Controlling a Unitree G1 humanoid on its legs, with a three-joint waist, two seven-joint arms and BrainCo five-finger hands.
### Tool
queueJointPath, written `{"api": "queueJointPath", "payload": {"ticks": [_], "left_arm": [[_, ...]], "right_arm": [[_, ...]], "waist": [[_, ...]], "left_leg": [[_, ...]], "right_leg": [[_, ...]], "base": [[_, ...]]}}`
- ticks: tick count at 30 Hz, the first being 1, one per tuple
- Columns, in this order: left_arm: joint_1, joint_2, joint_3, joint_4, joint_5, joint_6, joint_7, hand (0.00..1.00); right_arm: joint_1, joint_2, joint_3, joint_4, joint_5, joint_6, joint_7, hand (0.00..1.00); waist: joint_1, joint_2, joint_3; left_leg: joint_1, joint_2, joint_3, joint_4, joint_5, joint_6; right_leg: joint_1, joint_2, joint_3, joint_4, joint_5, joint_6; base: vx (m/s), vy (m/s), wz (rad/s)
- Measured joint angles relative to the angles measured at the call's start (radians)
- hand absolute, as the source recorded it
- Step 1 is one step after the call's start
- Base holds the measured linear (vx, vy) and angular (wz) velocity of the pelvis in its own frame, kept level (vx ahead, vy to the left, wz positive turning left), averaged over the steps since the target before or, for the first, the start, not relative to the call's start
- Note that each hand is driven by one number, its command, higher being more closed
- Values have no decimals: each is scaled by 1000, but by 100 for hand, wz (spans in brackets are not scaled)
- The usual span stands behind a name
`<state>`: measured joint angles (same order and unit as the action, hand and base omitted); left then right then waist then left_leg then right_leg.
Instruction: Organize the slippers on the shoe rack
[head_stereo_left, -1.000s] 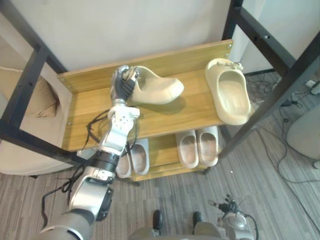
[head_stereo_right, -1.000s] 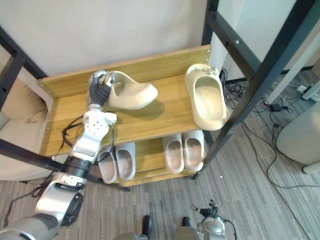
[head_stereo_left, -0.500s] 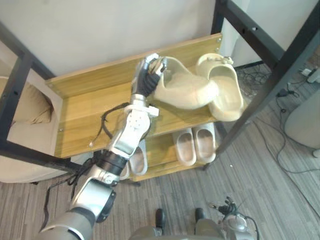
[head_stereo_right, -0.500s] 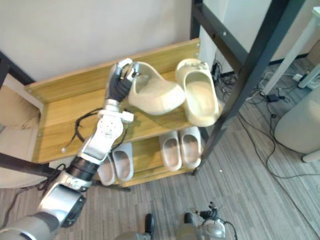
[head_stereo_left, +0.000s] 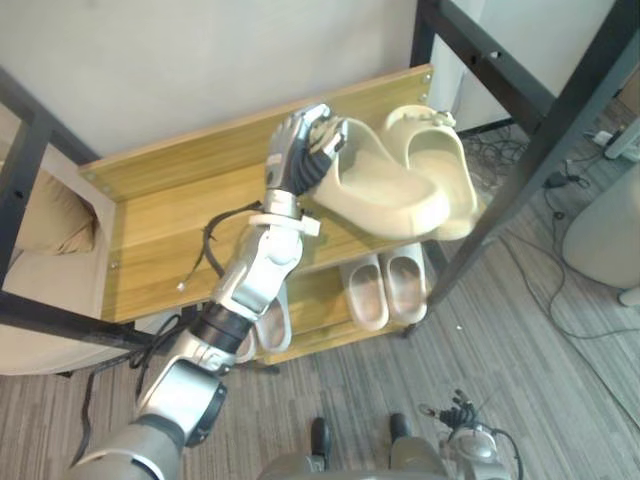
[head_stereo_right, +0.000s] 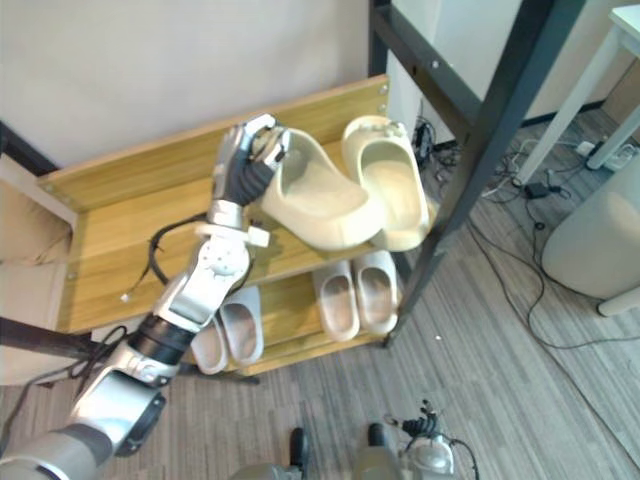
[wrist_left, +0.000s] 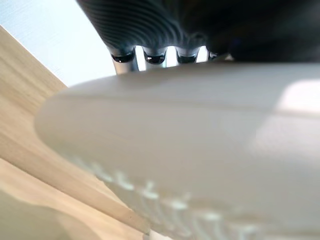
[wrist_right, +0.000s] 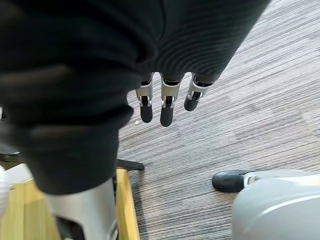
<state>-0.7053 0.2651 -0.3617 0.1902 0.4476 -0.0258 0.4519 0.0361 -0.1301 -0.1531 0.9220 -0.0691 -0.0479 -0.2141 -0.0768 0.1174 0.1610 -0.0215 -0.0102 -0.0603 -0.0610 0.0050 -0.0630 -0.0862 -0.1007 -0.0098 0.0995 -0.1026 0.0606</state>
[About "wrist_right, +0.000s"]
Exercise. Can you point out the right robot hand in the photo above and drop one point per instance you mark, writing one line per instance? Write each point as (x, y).
(82, 75)

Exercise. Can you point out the black stand foot bar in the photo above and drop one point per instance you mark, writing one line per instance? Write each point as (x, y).
(132, 165)

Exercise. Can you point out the light grey board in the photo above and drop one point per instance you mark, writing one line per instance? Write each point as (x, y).
(18, 173)

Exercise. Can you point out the white ribbed slipper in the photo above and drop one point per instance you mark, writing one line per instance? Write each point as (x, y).
(3, 192)

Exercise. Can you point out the dark robot foot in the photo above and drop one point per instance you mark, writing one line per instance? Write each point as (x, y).
(227, 181)

